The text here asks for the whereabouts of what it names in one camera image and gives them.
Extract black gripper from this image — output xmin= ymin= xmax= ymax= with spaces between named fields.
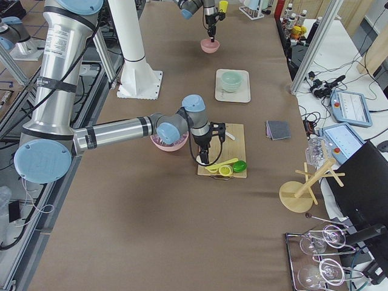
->
xmin=193 ymin=134 xmax=212 ymax=162
xmin=204 ymin=13 xmax=218 ymax=42

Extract small pink bowl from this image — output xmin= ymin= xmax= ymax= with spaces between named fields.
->
xmin=200 ymin=38 xmax=220 ymax=54

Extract white ceramic spoon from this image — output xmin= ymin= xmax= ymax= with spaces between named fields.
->
xmin=226 ymin=132 xmax=236 ymax=141

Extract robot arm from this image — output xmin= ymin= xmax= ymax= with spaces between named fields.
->
xmin=14 ymin=1 xmax=213 ymax=184
xmin=175 ymin=0 xmax=219 ymax=42

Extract large pink ice bowl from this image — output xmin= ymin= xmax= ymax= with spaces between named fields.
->
xmin=150 ymin=132 xmax=189 ymax=152

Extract green bowl stack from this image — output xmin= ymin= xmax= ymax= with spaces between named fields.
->
xmin=221 ymin=71 xmax=243 ymax=93

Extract white steamed bun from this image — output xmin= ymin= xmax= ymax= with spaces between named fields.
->
xmin=196 ymin=155 xmax=204 ymax=164

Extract yellow plastic knife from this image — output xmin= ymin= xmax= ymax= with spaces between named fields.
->
xmin=205 ymin=158 xmax=238 ymax=171

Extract lemon slice under knife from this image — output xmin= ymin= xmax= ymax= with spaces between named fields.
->
xmin=208 ymin=169 xmax=220 ymax=175

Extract bamboo cutting board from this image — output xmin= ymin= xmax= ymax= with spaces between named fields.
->
xmin=197 ymin=123 xmax=247 ymax=178

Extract stacked lemon slices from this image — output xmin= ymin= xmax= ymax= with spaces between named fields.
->
xmin=218 ymin=164 xmax=233 ymax=177

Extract yellow plastic cup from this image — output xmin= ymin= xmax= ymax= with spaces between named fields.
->
xmin=219 ymin=0 xmax=229 ymax=13

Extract green lime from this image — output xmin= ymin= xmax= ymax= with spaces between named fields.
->
xmin=232 ymin=160 xmax=247 ymax=173

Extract cream rabbit tray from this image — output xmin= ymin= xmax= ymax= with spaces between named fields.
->
xmin=215 ymin=69 xmax=251 ymax=103

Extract grey folded cloth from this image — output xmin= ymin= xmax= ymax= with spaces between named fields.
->
xmin=265 ymin=121 xmax=291 ymax=140

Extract wooden mug tree stand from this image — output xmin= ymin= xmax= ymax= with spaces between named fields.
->
xmin=278 ymin=142 xmax=346 ymax=213

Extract blue teach pendant near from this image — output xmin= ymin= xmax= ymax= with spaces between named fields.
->
xmin=319 ymin=122 xmax=366 ymax=164

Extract blue teach pendant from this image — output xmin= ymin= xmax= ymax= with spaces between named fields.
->
xmin=319 ymin=122 xmax=366 ymax=164
xmin=330 ymin=90 xmax=373 ymax=127

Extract blue teach pendant far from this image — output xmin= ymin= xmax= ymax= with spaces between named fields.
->
xmin=330 ymin=90 xmax=373 ymax=127

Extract black monitor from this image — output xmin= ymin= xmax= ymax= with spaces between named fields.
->
xmin=327 ymin=141 xmax=387 ymax=242

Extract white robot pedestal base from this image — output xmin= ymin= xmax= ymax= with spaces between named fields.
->
xmin=109 ymin=0 xmax=163 ymax=100

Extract wire wine glass rack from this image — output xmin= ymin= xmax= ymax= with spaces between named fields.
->
xmin=284 ymin=221 xmax=365 ymax=290

